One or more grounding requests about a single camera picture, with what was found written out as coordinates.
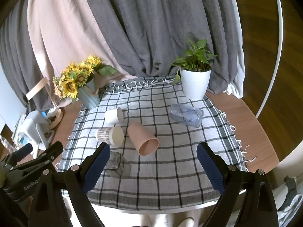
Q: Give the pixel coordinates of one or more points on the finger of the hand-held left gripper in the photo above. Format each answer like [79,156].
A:
[23,150]
[51,150]

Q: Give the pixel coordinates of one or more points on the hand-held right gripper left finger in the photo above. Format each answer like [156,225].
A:
[95,170]

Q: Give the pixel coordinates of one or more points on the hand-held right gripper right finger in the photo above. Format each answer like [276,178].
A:
[211,170]

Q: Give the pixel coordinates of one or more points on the clear glass cup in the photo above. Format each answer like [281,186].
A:
[121,167]

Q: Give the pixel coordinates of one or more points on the checked paper cup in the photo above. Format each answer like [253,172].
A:
[104,133]

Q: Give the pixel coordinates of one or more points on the pink cup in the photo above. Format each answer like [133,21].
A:
[139,137]

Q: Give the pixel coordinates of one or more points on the white cup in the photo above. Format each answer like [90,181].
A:
[110,115]

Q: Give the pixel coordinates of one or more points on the clear bluish plastic cup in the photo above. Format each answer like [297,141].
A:
[187,115]

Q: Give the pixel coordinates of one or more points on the white desktop device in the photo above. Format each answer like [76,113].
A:
[35,125]

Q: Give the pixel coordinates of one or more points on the round wooden tray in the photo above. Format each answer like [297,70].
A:
[56,118]

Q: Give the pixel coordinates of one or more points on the checked tablecloth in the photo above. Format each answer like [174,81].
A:
[165,170]

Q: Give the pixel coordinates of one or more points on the pale wooden slat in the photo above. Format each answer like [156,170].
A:
[36,88]

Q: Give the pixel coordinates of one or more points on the blue ribbed vase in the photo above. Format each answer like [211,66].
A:
[88,97]

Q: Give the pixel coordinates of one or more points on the artificial sunflower bouquet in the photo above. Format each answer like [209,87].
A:
[73,78]

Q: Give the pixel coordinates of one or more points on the grey cloth pile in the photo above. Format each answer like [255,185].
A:
[292,196]

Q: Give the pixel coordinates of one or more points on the white plant pot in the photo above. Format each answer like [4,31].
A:
[195,85]

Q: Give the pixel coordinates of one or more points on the grey curtain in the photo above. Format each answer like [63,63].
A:
[16,59]
[165,28]

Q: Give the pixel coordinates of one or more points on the white curtain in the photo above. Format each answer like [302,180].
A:
[238,71]

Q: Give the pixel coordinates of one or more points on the green leafy plant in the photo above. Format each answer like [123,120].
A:
[194,56]

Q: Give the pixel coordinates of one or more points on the pink curtain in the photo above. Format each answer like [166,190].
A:
[64,28]

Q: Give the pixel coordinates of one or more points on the white hoop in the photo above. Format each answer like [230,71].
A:
[279,28]

